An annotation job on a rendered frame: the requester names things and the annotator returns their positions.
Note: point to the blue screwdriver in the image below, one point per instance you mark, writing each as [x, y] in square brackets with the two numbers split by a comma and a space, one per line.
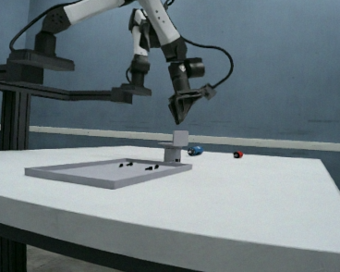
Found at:
[198, 150]

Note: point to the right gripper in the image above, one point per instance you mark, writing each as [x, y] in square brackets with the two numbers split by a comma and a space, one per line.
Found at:
[182, 100]

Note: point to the grey metal l-bracket with holes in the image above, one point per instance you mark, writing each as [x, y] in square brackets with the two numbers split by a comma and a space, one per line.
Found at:
[180, 138]

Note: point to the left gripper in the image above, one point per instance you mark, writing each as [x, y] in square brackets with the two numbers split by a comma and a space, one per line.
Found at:
[151, 37]

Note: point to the red screwdriver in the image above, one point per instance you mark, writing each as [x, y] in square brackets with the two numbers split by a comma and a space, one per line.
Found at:
[237, 155]

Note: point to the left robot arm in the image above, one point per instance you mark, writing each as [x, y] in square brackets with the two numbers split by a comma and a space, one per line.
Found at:
[140, 64]

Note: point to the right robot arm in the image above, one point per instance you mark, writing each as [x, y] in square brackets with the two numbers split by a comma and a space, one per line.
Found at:
[173, 45]

